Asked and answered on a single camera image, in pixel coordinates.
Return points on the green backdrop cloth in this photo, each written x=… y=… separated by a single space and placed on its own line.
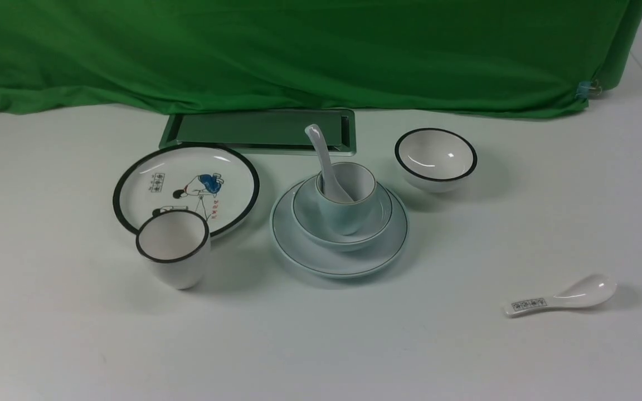
x=509 y=59

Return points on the pale green plate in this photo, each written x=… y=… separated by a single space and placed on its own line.
x=293 y=246

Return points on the white spoon with print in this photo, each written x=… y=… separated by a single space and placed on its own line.
x=588 y=292

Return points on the plain white ceramic spoon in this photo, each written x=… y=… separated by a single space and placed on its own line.
x=331 y=187

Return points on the black-rimmed small white bowl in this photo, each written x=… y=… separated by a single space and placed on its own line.
x=435 y=160

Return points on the metal table cable hatch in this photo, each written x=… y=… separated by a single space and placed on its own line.
x=271 y=131

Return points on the pale green cup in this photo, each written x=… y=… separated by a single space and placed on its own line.
x=347 y=217

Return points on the black-rimmed illustrated plate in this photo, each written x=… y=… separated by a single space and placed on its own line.
x=215 y=182

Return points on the pale green shallow bowl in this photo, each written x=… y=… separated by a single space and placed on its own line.
x=308 y=217

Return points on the black-rimmed white cup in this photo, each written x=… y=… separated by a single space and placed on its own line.
x=177 y=246

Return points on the blue binder clip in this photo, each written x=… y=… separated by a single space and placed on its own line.
x=588 y=90

